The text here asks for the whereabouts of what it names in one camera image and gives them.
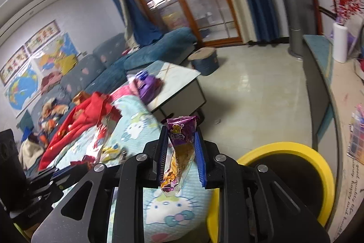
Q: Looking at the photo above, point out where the purple orange snack packet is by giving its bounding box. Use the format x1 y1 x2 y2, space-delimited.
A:
160 116 197 197

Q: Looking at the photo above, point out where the red snack wrapper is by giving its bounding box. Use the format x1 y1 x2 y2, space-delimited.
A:
70 115 115 169

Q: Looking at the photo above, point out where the yellow rimmed black trash bin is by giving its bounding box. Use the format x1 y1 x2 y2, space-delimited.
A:
208 143 334 242

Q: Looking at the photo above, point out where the clothes pile on sofa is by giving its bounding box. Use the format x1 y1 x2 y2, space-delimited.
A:
18 79 71 171

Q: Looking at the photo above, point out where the yellow torn snack packet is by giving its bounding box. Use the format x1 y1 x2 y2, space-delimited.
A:
100 145 127 164

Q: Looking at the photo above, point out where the purple pink clothes pile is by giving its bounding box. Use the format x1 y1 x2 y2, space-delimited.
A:
109 70 164 105

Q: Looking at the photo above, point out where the white marble coffee table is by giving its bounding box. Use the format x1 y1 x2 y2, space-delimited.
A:
143 60 207 123

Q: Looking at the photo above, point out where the Hello Kitty blanket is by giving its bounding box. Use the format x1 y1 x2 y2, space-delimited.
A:
45 95 211 242

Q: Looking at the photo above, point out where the red cloth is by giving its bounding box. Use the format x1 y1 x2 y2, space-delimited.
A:
38 92 121 170

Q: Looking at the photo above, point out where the round blue stool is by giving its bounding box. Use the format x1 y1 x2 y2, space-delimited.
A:
187 47 219 76

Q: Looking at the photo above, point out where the world map poster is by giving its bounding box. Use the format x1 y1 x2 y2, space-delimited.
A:
4 62 41 117

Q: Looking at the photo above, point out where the grey heart pattern sofa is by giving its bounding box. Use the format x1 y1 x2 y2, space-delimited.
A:
30 33 126 130

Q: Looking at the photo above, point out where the blue curtain left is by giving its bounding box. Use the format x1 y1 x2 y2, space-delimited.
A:
113 0 163 48

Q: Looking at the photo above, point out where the China map poster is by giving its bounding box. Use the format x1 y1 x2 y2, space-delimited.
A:
33 33 80 77

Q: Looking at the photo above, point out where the paint colour palette box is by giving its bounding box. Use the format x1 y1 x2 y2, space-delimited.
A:
347 105 364 165

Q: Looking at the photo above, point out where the calligraphy banner poster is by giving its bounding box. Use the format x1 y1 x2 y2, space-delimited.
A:
25 20 61 54

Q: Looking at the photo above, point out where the white paper towel roll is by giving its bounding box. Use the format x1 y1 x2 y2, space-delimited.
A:
333 23 348 64

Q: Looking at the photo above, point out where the red berry branch decoration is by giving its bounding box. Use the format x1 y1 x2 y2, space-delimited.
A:
333 0 363 26

